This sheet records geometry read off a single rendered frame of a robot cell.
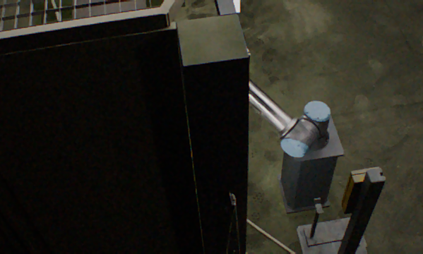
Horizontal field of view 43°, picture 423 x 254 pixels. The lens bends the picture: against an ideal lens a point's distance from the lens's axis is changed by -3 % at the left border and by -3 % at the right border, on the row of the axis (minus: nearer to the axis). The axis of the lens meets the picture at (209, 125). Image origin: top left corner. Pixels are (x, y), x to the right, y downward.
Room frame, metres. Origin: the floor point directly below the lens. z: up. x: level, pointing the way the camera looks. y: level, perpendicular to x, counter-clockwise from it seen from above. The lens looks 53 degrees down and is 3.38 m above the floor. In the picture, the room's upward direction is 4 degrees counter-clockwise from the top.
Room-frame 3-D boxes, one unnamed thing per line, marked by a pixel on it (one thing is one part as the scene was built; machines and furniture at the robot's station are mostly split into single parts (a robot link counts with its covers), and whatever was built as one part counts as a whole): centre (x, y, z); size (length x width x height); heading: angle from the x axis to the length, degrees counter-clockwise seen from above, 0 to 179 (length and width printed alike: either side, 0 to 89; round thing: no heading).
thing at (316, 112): (1.91, -0.61, 0.83); 0.17 x 0.15 x 0.18; 140
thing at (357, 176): (1.08, -0.59, 1.42); 0.12 x 0.06 x 0.26; 95
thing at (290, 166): (1.92, -0.61, 0.32); 0.31 x 0.31 x 0.64; 5
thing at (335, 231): (1.19, -0.57, 0.95); 0.26 x 0.15 x 0.32; 95
